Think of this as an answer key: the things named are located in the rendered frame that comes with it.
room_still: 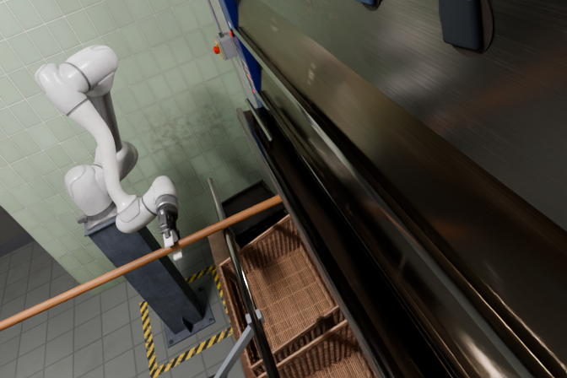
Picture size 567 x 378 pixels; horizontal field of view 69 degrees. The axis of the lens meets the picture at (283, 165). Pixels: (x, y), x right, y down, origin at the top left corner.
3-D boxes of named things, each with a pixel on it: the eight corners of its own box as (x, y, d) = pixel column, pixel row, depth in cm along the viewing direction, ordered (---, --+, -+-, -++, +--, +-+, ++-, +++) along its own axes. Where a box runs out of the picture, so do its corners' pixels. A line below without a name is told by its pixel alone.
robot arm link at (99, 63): (92, 178, 212) (121, 151, 225) (118, 192, 209) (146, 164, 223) (51, 56, 152) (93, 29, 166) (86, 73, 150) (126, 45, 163)
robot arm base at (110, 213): (79, 213, 212) (73, 206, 209) (120, 193, 216) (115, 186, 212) (79, 235, 198) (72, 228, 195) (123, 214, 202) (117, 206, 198)
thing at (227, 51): (233, 50, 214) (226, 31, 208) (237, 56, 206) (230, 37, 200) (219, 55, 213) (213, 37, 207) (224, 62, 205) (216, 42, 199)
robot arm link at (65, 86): (71, 110, 147) (98, 89, 156) (30, 69, 141) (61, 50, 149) (61, 120, 156) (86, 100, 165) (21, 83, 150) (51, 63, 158)
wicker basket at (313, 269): (314, 240, 211) (301, 202, 194) (369, 332, 167) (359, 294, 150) (228, 282, 206) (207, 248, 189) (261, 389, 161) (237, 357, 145)
